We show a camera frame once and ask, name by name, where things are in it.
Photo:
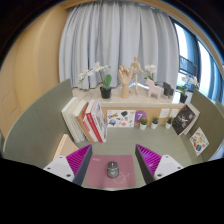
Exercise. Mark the window with dark frame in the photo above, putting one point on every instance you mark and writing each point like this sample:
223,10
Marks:
200,63

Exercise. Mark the small succulent in white pot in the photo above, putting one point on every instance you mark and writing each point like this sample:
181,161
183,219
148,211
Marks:
143,126
154,125
168,125

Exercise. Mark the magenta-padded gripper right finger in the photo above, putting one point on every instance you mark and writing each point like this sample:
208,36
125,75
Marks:
166,166

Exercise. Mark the white sheet with small stickers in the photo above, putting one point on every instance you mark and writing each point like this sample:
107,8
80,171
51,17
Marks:
120,119

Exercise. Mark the pink horse figure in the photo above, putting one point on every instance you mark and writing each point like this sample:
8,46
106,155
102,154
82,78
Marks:
153,89

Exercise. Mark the pink mouse pad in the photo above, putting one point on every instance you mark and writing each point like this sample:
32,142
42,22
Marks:
98,171

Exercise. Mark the white wall socket plate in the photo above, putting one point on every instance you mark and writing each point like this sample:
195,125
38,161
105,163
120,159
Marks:
174,113
164,113

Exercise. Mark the dark grey horse figure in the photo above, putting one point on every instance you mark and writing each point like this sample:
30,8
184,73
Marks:
168,90

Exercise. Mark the peach coloured board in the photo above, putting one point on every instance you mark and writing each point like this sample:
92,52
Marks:
65,146

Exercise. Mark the green felt desk partition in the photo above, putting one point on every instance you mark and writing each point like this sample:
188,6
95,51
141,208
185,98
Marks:
36,130
213,123

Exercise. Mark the wooden hand model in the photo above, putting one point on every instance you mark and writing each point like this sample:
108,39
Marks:
124,78

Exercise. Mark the thick white book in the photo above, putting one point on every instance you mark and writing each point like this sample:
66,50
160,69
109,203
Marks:
71,121

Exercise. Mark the large white sticker sheet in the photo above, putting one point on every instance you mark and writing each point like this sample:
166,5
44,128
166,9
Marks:
199,141

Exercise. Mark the red and white magazine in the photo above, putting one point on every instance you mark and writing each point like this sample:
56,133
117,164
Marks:
96,121

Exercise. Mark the light grey curtain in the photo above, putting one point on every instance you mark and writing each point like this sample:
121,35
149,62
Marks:
116,36

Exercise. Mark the wooden artist mannequin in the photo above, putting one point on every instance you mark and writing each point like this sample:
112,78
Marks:
135,71

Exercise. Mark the grey computer mouse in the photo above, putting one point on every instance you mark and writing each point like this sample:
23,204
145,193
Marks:
112,170

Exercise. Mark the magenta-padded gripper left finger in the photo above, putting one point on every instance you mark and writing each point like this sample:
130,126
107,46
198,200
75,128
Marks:
60,166

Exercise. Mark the tan cork-covered book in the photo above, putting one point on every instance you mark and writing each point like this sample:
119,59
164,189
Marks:
81,120

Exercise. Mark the purple round number sticker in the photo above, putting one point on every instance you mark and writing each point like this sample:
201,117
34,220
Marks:
140,116

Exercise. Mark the white orchid in black pot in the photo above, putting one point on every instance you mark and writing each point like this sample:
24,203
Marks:
105,92
150,69
183,98

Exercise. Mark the black and red book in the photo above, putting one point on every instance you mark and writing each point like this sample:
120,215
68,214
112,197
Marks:
183,120

